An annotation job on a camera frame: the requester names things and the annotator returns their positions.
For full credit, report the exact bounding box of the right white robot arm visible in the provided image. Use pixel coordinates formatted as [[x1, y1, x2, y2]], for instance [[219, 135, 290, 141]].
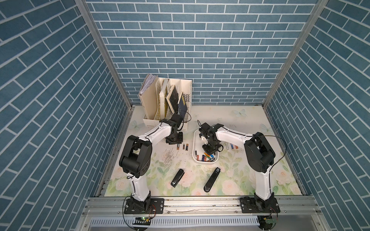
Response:
[[199, 123, 276, 201]]

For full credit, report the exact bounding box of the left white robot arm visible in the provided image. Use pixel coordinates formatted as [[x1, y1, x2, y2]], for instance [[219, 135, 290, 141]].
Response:
[[119, 114, 184, 202]]

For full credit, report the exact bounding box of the white plastic storage box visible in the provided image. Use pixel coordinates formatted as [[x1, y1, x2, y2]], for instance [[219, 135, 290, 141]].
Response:
[[192, 130, 219, 165]]

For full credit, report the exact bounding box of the dark blue notebook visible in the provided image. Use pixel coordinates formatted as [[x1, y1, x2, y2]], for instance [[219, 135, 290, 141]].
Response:
[[178, 92, 188, 119]]

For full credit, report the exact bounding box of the floral table mat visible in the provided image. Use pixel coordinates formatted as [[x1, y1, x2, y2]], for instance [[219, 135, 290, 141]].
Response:
[[104, 105, 303, 197]]

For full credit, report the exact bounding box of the beige desktop file organizer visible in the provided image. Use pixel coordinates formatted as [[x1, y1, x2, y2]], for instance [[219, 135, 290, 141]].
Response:
[[139, 74, 192, 131]]

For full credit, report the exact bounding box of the long black stapler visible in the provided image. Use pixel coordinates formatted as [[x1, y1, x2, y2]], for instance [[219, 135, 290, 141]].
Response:
[[203, 167, 221, 192]]

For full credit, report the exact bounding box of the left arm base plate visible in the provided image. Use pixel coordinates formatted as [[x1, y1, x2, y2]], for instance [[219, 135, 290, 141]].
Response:
[[123, 197, 164, 215]]

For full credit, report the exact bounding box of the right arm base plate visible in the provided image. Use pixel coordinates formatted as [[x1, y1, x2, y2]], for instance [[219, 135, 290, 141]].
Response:
[[240, 195, 280, 213]]

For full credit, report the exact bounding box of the aluminium mounting rail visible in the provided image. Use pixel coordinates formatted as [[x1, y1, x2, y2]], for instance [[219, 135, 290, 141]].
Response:
[[82, 195, 321, 217]]

